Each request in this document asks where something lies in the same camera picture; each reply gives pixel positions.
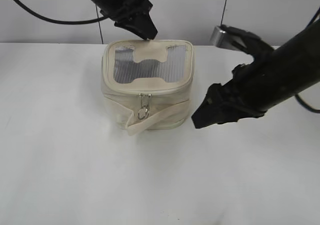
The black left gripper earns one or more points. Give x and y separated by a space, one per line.
131 15

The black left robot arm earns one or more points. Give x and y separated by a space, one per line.
130 15

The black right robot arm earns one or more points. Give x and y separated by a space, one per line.
274 75

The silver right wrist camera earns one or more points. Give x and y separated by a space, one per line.
225 40

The cream canvas zipper bag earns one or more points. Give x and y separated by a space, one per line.
146 84

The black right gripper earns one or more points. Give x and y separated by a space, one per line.
246 95

